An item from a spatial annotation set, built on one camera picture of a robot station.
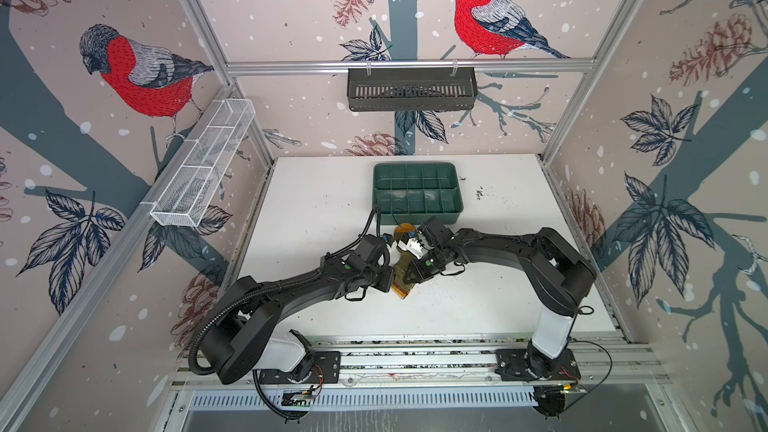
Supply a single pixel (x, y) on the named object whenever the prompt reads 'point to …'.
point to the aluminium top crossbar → (256, 67)
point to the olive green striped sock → (399, 286)
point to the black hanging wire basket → (412, 89)
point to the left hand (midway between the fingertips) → (394, 277)
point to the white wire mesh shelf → (200, 161)
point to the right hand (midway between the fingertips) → (405, 282)
